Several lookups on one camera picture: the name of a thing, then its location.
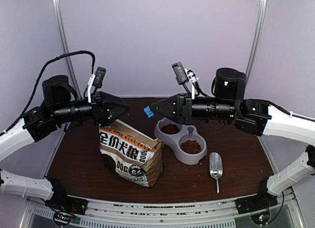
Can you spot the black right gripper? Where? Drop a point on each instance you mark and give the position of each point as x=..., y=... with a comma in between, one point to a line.
x=183, y=118

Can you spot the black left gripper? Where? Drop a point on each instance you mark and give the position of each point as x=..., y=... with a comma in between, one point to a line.
x=101, y=116

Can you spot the blue binder clip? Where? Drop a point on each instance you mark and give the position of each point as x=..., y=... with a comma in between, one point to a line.
x=148, y=112

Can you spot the dog food bag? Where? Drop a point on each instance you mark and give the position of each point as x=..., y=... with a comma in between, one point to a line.
x=131, y=154

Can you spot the metal scoop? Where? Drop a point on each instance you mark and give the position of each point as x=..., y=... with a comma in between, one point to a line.
x=215, y=167

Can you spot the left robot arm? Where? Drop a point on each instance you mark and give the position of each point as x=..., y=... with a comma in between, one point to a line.
x=60, y=106

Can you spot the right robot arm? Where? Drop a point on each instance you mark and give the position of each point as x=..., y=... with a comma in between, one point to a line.
x=254, y=116

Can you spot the grey double pet bowl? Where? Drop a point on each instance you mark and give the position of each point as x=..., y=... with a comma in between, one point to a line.
x=175, y=141

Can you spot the brown dog kibble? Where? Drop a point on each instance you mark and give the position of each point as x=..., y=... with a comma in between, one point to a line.
x=190, y=146

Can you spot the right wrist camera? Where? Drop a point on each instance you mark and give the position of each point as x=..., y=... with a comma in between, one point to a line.
x=186, y=78

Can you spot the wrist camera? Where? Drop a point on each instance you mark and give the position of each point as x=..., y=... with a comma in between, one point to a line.
x=95, y=80
x=186, y=78

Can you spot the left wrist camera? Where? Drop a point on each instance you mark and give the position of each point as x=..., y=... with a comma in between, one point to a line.
x=95, y=80

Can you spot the front aluminium rail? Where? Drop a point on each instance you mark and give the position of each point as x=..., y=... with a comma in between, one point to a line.
x=221, y=213

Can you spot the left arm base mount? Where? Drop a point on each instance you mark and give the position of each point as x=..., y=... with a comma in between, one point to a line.
x=65, y=213

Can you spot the left aluminium frame post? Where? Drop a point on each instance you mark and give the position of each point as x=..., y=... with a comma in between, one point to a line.
x=64, y=45

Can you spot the aluminium frame post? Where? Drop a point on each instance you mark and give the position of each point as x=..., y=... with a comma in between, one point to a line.
x=64, y=45
x=261, y=14

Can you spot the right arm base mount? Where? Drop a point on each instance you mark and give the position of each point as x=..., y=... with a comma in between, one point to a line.
x=258, y=207

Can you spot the right aluminium frame post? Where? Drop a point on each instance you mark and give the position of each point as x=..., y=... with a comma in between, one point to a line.
x=261, y=14

